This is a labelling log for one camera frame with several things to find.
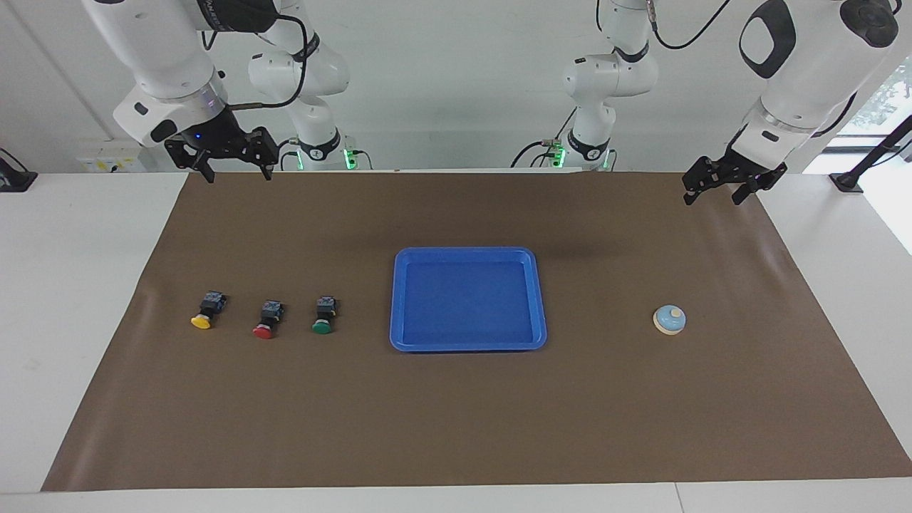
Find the light blue service bell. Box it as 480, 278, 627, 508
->
653, 304, 688, 336

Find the yellow mushroom push button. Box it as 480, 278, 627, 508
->
190, 291, 227, 331

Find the red mushroom push button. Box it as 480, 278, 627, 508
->
252, 299, 284, 340

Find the green mushroom push button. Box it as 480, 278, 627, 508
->
311, 296, 338, 336

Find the blue plastic tray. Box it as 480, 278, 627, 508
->
389, 247, 548, 353

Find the black stand with pole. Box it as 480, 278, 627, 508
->
829, 114, 912, 195

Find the brown table mat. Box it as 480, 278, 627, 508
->
41, 171, 912, 492

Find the black right arm base cable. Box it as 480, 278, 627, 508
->
269, 135, 375, 172

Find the black arm base cable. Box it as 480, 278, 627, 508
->
509, 107, 576, 170
269, 135, 375, 172

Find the white wall socket box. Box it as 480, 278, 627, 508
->
76, 138, 147, 174

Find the black left arm base cable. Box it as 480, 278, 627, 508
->
509, 107, 576, 170

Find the black clamp mount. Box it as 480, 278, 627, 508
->
0, 147, 38, 193

